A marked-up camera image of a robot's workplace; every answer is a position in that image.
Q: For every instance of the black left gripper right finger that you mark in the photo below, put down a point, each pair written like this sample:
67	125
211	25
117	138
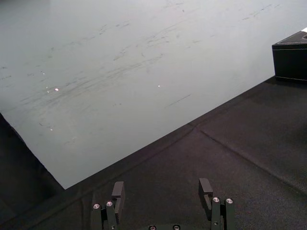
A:
219	212

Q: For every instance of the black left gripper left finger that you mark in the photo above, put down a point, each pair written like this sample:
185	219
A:
112	210

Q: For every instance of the black table cloth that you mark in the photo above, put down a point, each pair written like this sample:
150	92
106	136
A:
192	167

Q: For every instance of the black stitched box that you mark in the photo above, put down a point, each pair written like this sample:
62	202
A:
291	57

